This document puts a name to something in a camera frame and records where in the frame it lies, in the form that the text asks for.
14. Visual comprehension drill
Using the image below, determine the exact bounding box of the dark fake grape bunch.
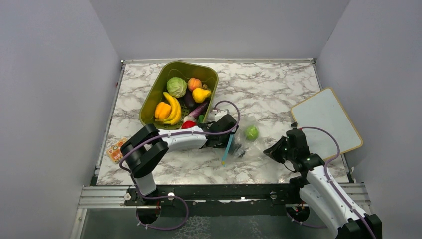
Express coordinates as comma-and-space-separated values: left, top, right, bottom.
229, 138, 249, 158

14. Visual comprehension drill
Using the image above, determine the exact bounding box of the clear zip top bag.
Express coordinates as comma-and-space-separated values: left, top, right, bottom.
221, 116, 276, 167

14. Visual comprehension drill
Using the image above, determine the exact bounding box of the green fake lime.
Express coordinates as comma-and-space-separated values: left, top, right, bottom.
244, 125, 259, 141

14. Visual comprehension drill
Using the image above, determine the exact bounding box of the red fake tomato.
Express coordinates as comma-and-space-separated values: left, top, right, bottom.
181, 120, 197, 129

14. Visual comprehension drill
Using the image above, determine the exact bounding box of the dark fake eggplant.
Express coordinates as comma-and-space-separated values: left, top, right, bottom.
183, 90, 197, 110

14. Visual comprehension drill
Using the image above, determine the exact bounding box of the yellow fake lemon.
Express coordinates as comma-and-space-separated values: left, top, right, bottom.
192, 88, 212, 104

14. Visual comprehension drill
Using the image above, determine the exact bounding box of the orange fake peach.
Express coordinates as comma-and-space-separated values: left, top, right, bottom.
187, 78, 203, 92

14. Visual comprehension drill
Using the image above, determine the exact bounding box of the green fake cabbage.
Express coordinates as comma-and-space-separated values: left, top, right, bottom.
166, 77, 187, 98

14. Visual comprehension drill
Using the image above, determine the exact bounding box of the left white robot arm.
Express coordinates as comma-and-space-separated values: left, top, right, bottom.
120, 115, 238, 205

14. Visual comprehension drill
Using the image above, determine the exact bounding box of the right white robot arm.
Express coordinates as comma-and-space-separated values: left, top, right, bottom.
263, 128, 383, 239

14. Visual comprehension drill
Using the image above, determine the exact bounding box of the purple fake eggplant in bin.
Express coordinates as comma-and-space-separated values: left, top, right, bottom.
188, 100, 210, 118

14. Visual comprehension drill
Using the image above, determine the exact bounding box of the white red fake radish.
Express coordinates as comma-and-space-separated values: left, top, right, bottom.
183, 115, 196, 122

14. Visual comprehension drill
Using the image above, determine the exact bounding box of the yellow fake banana bunch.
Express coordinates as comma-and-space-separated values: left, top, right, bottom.
155, 92, 182, 125

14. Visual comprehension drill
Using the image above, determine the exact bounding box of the orange fake bell pepper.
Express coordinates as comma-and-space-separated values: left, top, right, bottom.
154, 102, 172, 120

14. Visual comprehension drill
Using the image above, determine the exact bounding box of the white board with yellow rim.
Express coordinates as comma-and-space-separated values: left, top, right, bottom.
291, 87, 363, 160

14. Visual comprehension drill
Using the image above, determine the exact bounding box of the olive green plastic bin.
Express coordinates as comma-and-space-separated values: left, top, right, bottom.
139, 61, 219, 130

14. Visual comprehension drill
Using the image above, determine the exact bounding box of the orange snack packet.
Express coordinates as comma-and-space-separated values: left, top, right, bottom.
106, 137, 127, 164

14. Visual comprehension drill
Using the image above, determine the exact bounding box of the black mounting rail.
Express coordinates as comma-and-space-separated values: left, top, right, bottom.
124, 184, 310, 221

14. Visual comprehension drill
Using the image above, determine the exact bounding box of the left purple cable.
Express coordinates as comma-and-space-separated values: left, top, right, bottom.
118, 100, 241, 199

